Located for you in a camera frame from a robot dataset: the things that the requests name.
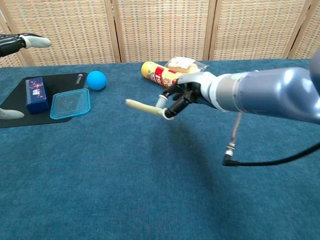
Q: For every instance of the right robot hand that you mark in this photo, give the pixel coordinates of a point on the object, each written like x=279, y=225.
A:
x=200, y=83

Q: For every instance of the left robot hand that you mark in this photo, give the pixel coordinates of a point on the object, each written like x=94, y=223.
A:
x=35, y=41

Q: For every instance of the pale yellow stick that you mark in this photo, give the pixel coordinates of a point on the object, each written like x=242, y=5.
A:
x=143, y=107

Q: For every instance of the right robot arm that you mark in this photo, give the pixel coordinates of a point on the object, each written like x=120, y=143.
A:
x=270, y=92

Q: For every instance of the clear bag of bread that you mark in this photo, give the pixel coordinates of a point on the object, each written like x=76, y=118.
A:
x=181, y=63

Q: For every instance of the yellow bottle with green cap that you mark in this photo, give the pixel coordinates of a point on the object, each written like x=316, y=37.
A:
x=156, y=72

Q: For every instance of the black mouse mat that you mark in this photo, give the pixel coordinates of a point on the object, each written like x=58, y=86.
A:
x=62, y=83

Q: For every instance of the dark blue printed box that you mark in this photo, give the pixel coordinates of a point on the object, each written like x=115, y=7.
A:
x=37, y=96

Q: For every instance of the woven folding screen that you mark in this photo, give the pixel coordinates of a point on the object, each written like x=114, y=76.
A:
x=162, y=30

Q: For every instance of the clear blue plastic lid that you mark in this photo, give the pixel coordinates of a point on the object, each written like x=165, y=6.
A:
x=70, y=103

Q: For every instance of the blue ball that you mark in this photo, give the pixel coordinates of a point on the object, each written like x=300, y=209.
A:
x=96, y=80

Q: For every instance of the blue tablecloth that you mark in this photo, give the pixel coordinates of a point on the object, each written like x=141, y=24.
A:
x=112, y=175

